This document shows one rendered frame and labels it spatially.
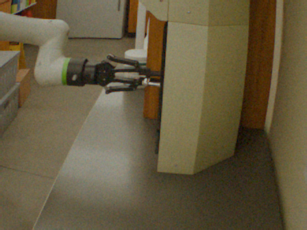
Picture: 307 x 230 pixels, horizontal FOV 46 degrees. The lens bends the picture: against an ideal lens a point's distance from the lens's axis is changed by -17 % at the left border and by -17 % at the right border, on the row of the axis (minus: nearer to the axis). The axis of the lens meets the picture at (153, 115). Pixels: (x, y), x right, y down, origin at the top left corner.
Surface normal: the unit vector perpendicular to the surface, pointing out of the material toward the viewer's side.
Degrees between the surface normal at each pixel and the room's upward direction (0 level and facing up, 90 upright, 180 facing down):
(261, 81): 90
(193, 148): 90
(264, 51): 90
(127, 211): 0
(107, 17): 90
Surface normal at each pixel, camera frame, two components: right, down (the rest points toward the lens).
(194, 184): 0.06, -0.90
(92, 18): -0.11, 0.42
